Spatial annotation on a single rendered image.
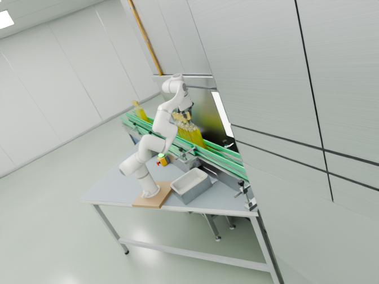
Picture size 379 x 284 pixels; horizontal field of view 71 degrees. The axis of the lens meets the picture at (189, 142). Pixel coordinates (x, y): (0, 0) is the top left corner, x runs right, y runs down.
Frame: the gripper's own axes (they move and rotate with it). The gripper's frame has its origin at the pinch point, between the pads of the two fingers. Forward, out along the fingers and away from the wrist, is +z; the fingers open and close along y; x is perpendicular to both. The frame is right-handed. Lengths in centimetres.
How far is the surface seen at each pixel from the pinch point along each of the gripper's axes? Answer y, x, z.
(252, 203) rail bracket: 13, 73, 14
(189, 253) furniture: 43, 26, 95
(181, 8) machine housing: -15, -1, -62
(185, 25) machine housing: -15, -1, -53
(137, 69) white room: -157, -566, 179
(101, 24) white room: -120, -601, 48
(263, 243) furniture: 10, 73, 57
